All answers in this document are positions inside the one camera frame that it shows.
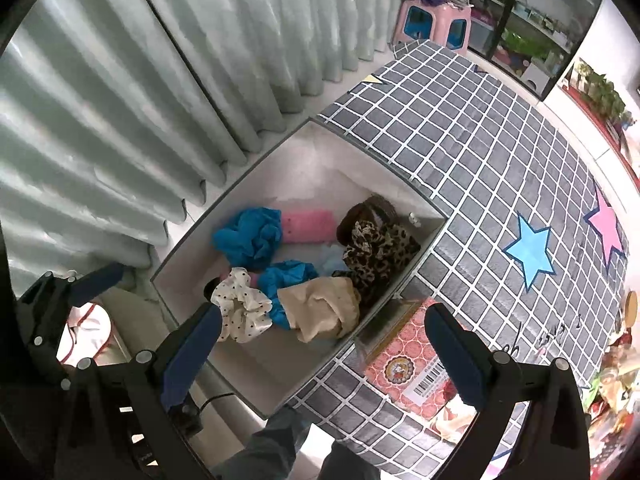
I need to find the white polka dot scrunchie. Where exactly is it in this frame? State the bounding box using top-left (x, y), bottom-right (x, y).
top-left (210, 268), bottom-right (273, 344)

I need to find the blue cloth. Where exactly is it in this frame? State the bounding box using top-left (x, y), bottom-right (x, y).
top-left (212, 207), bottom-right (283, 271)
top-left (257, 260), bottom-right (319, 330)

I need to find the beige knit sock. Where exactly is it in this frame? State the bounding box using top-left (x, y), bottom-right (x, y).
top-left (278, 276), bottom-right (360, 344)

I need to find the pink foam sponge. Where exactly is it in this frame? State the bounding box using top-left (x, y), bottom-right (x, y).
top-left (281, 209), bottom-right (337, 244)

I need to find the leopard print cloth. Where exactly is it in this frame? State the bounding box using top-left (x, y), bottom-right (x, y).
top-left (334, 195), bottom-right (421, 308)

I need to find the white floral tissue pack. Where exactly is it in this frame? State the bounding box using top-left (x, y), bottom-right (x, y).
top-left (430, 396), bottom-right (476, 444)

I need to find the clutter pile of toys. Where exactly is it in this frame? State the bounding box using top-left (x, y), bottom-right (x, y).
top-left (584, 328), bottom-right (639, 479)

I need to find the red pink cardboard box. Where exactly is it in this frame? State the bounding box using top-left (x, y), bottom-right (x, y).
top-left (363, 298), bottom-right (459, 422)

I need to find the round wooden lid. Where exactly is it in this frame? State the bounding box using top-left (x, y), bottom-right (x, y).
top-left (624, 290), bottom-right (639, 332)

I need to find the grey grid star rug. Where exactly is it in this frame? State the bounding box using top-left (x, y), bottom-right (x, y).
top-left (284, 39), bottom-right (632, 480)

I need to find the grey-green curtain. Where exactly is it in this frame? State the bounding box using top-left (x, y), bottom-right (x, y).
top-left (1, 0), bottom-right (400, 292)

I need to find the white red low shelf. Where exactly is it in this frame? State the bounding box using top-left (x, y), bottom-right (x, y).
top-left (544, 0), bottom-right (639, 240)

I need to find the green potted plant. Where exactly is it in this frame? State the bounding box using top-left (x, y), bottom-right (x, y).
top-left (568, 58), bottom-right (627, 124)

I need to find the dark shelf cabinet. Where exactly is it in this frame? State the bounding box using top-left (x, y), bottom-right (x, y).
top-left (469, 0), bottom-right (602, 99)

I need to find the pink plastic stool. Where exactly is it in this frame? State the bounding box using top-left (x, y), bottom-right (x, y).
top-left (392, 0), bottom-right (472, 55)

